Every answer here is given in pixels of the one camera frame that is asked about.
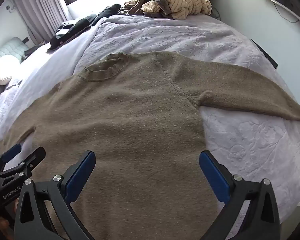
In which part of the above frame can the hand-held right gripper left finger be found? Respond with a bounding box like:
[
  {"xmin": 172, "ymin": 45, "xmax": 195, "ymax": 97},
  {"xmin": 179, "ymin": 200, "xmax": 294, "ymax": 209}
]
[{"xmin": 14, "ymin": 150, "xmax": 97, "ymax": 240}]

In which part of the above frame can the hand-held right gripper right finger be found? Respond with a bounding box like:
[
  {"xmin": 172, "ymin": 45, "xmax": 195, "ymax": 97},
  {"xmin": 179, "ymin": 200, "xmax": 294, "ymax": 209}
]
[{"xmin": 199, "ymin": 150, "xmax": 280, "ymax": 240}]

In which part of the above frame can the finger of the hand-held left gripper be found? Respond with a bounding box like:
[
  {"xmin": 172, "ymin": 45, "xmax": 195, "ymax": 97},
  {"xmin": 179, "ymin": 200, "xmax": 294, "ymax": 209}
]
[
  {"xmin": 0, "ymin": 147, "xmax": 46, "ymax": 181},
  {"xmin": 0, "ymin": 144, "xmax": 22, "ymax": 174}
]

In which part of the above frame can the brown knit sweater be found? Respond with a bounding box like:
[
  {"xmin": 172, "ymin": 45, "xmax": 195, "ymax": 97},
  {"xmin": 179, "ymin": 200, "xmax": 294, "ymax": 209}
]
[{"xmin": 0, "ymin": 51, "xmax": 300, "ymax": 240}]

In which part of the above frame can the lavender plush throw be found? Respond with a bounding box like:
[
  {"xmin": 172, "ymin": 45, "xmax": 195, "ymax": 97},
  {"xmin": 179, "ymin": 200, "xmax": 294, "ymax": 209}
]
[{"xmin": 0, "ymin": 78, "xmax": 24, "ymax": 122}]

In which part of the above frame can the white round pillow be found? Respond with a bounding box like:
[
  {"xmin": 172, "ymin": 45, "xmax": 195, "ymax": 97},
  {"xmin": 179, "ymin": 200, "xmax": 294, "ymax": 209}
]
[{"xmin": 0, "ymin": 55, "xmax": 22, "ymax": 85}]

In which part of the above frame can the lavender smooth blanket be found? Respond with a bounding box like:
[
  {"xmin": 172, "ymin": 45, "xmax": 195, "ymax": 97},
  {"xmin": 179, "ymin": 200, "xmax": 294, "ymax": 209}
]
[{"xmin": 0, "ymin": 20, "xmax": 104, "ymax": 160}]

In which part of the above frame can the black garment with white trim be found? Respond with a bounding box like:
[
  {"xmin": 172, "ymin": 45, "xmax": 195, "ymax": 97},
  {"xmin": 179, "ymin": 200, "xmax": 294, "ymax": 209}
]
[{"xmin": 49, "ymin": 13, "xmax": 98, "ymax": 52}]

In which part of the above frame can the lavender textured blanket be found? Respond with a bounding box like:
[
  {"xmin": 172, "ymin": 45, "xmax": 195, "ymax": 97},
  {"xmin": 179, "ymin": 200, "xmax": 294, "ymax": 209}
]
[{"xmin": 74, "ymin": 14, "xmax": 300, "ymax": 233}]

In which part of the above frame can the grey pleated curtain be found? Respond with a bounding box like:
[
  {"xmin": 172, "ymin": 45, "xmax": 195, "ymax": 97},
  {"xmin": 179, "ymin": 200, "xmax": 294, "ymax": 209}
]
[{"xmin": 14, "ymin": 0, "xmax": 68, "ymax": 46}]

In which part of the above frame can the black folded garment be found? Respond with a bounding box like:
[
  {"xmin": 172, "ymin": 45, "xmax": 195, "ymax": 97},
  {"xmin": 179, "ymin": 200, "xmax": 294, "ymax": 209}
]
[{"xmin": 92, "ymin": 4, "xmax": 122, "ymax": 26}]

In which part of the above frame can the tan striped knit garment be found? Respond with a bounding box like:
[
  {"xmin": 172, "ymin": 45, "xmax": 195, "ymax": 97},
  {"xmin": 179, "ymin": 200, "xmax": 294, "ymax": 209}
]
[{"xmin": 119, "ymin": 0, "xmax": 153, "ymax": 16}]

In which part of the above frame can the cream striped fleece garment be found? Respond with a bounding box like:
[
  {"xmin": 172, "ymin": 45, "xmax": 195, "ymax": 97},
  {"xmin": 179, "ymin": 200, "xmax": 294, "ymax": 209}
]
[{"xmin": 142, "ymin": 0, "xmax": 212, "ymax": 20}]

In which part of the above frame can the black cable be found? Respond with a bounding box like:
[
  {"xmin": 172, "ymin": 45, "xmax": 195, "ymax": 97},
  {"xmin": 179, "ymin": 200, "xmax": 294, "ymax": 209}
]
[{"xmin": 274, "ymin": 4, "xmax": 299, "ymax": 24}]

